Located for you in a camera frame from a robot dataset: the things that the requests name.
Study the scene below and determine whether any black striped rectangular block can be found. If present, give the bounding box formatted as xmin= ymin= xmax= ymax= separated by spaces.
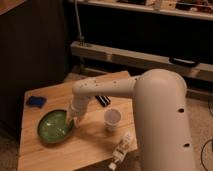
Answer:
xmin=96 ymin=96 xmax=111 ymax=107

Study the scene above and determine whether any blue sponge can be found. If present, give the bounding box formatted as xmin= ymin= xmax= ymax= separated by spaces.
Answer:
xmin=26 ymin=96 xmax=47 ymax=108

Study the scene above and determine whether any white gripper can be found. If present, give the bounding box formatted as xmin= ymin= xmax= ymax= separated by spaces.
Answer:
xmin=66 ymin=104 xmax=86 ymax=128

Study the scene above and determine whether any green ceramic bowl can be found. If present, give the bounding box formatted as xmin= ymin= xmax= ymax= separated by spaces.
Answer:
xmin=37 ymin=109 xmax=74 ymax=144

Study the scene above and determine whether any white squeeze bottle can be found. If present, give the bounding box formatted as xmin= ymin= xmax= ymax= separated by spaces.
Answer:
xmin=108 ymin=131 xmax=134 ymax=171

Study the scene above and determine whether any vertical metal pole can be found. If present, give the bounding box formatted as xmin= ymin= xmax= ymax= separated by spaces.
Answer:
xmin=74 ymin=0 xmax=84 ymax=45

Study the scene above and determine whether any long grey case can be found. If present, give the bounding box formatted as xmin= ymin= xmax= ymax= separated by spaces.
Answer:
xmin=70 ymin=41 xmax=213 ymax=82

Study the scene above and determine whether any wooden wall shelf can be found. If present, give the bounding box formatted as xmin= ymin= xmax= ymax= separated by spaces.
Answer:
xmin=68 ymin=0 xmax=213 ymax=22

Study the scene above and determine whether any black cable on floor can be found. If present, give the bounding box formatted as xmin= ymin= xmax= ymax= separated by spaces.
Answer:
xmin=200 ymin=94 xmax=213 ymax=164

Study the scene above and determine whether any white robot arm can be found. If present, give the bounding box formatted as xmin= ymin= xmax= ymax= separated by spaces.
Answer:
xmin=69 ymin=69 xmax=196 ymax=171

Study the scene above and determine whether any translucent plastic cup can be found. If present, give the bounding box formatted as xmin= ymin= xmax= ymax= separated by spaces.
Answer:
xmin=104 ymin=109 xmax=121 ymax=132

